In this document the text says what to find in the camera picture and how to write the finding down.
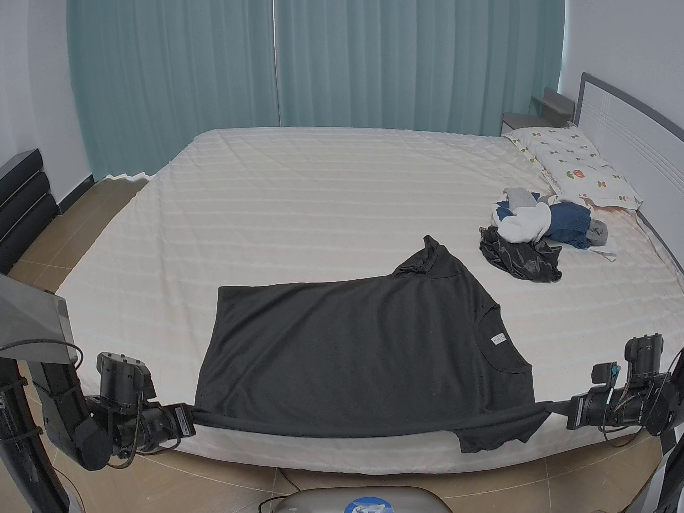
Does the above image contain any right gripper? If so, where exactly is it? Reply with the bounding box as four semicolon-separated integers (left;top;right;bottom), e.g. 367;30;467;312
569;387;617;430

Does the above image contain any blue-green curtain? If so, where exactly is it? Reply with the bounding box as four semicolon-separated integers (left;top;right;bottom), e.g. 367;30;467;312
67;0;279;178
273;0;567;138

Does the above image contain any black low cabinet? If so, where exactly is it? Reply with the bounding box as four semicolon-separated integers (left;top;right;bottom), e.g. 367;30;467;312
0;149;58;275

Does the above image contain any black T-shirt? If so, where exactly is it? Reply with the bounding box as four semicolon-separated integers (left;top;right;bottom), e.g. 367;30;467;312
192;235;554;454

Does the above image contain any pile of clothes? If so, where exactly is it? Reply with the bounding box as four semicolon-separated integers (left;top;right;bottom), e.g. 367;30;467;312
492;186;618;260

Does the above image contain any grey bedside table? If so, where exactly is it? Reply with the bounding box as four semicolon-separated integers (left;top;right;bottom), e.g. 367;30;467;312
502;87;576;135

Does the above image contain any black shiny garment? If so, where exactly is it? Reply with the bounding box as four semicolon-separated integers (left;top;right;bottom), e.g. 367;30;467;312
478;226;563;283

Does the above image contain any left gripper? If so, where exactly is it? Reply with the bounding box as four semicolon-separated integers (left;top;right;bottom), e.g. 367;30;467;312
141;402;197;451

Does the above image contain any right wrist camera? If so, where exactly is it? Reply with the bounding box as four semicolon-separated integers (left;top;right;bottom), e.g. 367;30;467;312
591;361;620;389

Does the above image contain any bed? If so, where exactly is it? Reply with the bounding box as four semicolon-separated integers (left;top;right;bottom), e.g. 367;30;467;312
53;72;684;475

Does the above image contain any black cable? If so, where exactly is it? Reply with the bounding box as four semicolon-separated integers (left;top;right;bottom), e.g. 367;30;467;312
260;468;301;509
660;346;684;450
0;340;85;379

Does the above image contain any white printed pillow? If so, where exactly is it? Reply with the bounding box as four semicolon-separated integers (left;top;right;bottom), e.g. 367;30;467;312
502;126;645;210

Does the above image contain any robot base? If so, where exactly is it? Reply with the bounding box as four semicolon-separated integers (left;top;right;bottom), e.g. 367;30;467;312
273;487;447;513

